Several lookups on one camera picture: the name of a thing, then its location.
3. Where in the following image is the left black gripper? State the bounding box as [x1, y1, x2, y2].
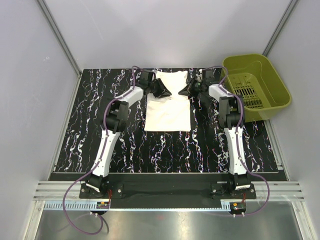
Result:
[147, 78, 171, 99]

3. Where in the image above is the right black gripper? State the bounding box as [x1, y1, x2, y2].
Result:
[178, 77, 205, 98]

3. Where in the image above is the white t shirt red print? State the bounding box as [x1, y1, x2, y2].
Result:
[144, 70, 191, 132]

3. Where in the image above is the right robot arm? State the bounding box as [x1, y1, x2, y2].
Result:
[178, 66, 251, 199]

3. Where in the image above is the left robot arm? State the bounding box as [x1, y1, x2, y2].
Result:
[85, 69, 172, 198]

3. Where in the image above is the olive green plastic basket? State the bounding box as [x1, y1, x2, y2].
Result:
[222, 53, 292, 123]

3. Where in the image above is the black patterned table mat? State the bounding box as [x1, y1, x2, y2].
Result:
[53, 67, 279, 174]

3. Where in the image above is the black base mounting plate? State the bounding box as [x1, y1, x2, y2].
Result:
[79, 173, 257, 200]

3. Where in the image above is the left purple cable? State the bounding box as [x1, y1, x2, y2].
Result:
[61, 65, 151, 237]

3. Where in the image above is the purple cable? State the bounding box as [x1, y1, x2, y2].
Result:
[202, 65, 270, 218]
[61, 65, 151, 237]

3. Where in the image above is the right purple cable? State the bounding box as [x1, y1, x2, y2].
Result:
[202, 65, 270, 218]

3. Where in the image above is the left aluminium frame post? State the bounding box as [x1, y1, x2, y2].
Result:
[34, 0, 83, 76]

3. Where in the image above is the aluminium frame post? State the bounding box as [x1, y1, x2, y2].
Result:
[262, 0, 300, 57]
[34, 0, 83, 76]

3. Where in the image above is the right aluminium frame post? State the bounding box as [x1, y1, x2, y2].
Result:
[262, 0, 300, 57]

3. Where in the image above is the aluminium rail profile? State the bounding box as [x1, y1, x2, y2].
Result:
[31, 181, 83, 201]

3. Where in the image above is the slotted grey cable duct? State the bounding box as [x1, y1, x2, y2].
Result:
[44, 200, 231, 212]

